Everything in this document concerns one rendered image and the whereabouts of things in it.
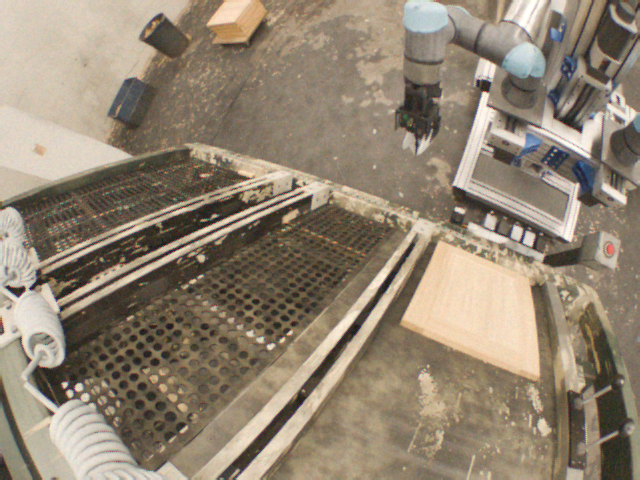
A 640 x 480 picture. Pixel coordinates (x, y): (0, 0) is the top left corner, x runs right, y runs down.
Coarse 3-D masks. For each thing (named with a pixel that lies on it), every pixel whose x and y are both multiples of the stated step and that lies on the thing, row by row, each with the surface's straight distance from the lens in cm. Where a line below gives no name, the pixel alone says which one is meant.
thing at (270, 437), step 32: (416, 224) 101; (416, 256) 81; (384, 288) 71; (352, 320) 55; (384, 320) 67; (320, 352) 48; (352, 352) 50; (288, 384) 44; (320, 384) 45; (256, 416) 41; (288, 416) 45; (224, 448) 40; (256, 448) 43; (288, 448) 42
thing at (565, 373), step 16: (544, 288) 114; (544, 304) 109; (560, 304) 106; (560, 320) 97; (560, 336) 90; (560, 352) 85; (560, 368) 82; (560, 384) 79; (576, 384) 80; (560, 400) 76; (560, 416) 73; (560, 432) 71; (560, 448) 69; (560, 464) 67
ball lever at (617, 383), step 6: (612, 378) 72; (618, 378) 71; (624, 378) 72; (612, 384) 71; (618, 384) 71; (624, 384) 72; (600, 390) 73; (606, 390) 72; (618, 390) 72; (594, 396) 73; (576, 402) 73; (582, 402) 73; (576, 408) 73
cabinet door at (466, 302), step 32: (448, 256) 100; (448, 288) 84; (480, 288) 92; (512, 288) 102; (416, 320) 68; (448, 320) 73; (480, 320) 79; (512, 320) 86; (480, 352) 70; (512, 352) 76
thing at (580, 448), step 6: (624, 420) 65; (630, 420) 65; (624, 426) 64; (630, 426) 64; (612, 432) 66; (618, 432) 65; (624, 432) 64; (630, 432) 65; (600, 438) 66; (606, 438) 66; (576, 444) 67; (582, 444) 67; (588, 444) 67; (594, 444) 66; (576, 450) 66; (582, 450) 66
